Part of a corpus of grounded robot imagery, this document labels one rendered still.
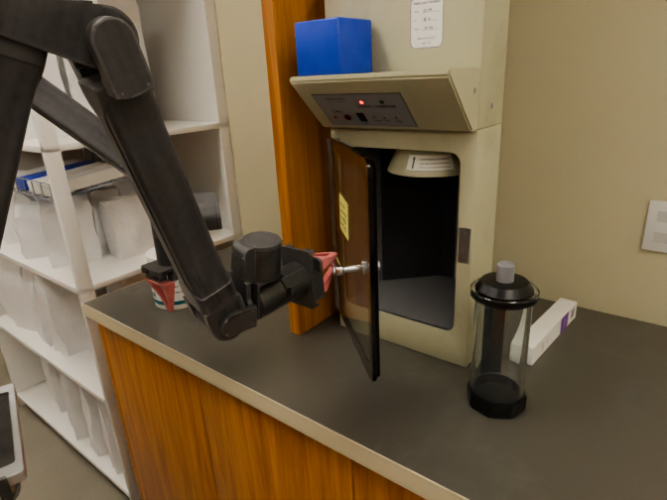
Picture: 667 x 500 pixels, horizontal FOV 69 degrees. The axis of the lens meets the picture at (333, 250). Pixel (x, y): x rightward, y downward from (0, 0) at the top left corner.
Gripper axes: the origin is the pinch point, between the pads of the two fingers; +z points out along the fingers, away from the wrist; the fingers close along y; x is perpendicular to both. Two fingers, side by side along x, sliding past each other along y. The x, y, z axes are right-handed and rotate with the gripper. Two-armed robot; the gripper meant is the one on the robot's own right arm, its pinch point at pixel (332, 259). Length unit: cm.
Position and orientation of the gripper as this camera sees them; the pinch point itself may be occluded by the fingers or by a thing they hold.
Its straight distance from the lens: 86.4
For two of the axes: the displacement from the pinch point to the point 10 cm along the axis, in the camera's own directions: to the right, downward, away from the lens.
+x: -7.8, -1.8, 6.0
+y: -0.6, -9.3, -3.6
